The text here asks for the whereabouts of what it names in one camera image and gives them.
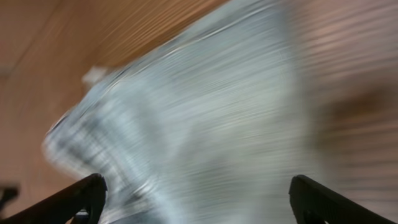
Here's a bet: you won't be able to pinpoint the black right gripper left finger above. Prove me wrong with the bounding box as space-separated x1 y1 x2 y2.
1 174 108 224

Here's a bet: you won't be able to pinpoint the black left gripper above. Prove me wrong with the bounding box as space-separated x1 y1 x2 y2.
0 187 19 211

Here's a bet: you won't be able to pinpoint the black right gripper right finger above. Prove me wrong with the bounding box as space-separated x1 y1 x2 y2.
289 175 396 224

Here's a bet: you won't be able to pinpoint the light blue denim shorts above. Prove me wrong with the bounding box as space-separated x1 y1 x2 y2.
44 1 318 223

